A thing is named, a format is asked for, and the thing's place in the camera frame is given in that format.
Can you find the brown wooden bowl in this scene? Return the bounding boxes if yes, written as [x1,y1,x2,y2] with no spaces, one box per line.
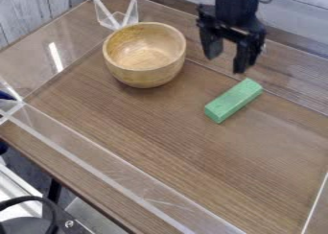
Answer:
[102,22,186,88]

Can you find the clear acrylic tray wall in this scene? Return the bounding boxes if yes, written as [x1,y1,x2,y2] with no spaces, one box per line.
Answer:
[0,0,328,234]

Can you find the green rectangular block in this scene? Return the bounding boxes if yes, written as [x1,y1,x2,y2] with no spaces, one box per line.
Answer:
[204,79,262,124]

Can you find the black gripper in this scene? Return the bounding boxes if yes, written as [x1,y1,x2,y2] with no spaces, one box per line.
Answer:
[197,0,266,74]

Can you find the black table leg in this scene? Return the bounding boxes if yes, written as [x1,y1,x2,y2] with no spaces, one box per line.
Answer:
[48,179,61,203]

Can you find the black cable loop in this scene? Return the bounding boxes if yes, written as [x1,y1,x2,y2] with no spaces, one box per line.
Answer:
[0,195,58,234]

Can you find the grey metal base plate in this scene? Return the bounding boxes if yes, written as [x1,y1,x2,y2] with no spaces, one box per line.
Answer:
[41,199,93,234]

